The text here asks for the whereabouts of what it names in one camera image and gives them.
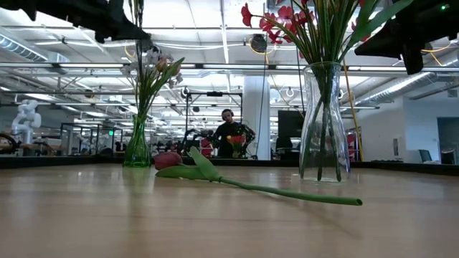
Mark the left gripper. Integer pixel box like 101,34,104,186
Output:
35,0,152,42

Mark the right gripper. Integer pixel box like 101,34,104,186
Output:
354,0,459,75

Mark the pastel flower bouquet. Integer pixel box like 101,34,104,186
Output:
120,44,184,119

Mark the red flower spray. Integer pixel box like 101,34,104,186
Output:
272,0,381,182
240,2,345,182

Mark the dark red tulip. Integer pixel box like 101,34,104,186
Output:
153,145,364,207

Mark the clear glass vase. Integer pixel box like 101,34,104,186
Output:
298,61,352,183

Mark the green glass vase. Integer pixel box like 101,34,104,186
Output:
123,113,153,168

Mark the blue office chair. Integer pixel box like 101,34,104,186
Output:
418,149,434,164

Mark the black monitor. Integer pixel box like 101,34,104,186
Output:
278,110,306,139

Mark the person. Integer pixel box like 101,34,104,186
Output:
211,108,256,158

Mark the black office chair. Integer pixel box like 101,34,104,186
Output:
275,137,301,161

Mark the white building column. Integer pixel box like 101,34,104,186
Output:
242,75,272,161

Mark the distant flower bouquet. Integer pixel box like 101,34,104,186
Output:
225,134,248,158

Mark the silver ventilation duct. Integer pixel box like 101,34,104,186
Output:
354,49,459,107

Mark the yellow cable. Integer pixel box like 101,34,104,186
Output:
342,59,364,162

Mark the black framed enclosure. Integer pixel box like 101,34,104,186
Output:
60,123,125,157

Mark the black camera gantry frame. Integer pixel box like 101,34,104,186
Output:
184,90,244,144

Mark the black ceiling cable reel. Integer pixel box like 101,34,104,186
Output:
250,34,268,54

